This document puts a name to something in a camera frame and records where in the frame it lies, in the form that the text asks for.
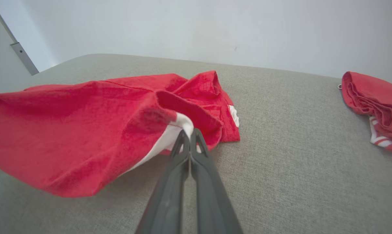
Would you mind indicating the red lettered sports jersey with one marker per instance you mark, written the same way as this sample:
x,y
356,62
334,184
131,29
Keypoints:
x,y
377,100

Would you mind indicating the red shorts with white stripe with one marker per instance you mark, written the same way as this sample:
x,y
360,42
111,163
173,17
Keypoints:
x,y
69,130

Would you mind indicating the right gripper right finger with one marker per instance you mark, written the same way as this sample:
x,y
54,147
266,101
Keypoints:
x,y
212,201

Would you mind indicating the grey metal wall strip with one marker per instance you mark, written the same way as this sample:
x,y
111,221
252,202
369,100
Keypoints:
x,y
24,58

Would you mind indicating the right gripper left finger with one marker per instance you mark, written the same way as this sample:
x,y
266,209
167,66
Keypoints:
x,y
166,201

